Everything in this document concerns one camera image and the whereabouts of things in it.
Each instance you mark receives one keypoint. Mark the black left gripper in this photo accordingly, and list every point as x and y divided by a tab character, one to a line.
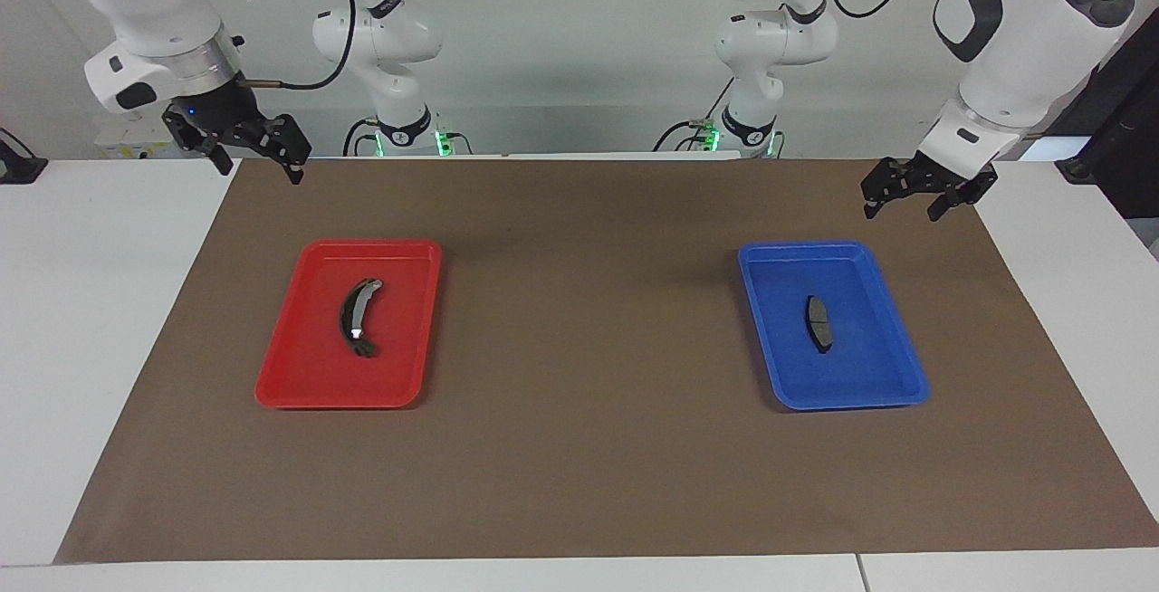
933	176

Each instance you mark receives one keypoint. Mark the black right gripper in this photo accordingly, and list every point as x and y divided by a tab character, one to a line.
222	112

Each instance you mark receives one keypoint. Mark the grey brake pad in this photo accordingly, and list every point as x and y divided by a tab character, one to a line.
818	320

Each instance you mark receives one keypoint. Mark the curved dark brake shoe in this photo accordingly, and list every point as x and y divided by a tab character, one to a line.
351	311

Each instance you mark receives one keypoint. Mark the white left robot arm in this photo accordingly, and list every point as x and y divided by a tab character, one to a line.
1014	40

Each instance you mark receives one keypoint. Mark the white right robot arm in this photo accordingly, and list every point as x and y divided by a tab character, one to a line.
145	4

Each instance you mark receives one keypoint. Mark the black table clamp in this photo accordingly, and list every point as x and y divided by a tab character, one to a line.
1077	171
20	167

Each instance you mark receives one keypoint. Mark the blue plastic tray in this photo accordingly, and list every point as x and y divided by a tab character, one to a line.
860	375

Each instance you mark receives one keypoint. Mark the large black equipment panel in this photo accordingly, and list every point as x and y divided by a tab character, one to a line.
1127	148

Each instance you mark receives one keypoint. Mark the red plastic tray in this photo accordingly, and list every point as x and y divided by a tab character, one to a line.
398	348

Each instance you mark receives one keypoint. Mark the brown table mat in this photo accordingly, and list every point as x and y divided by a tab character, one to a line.
589	393

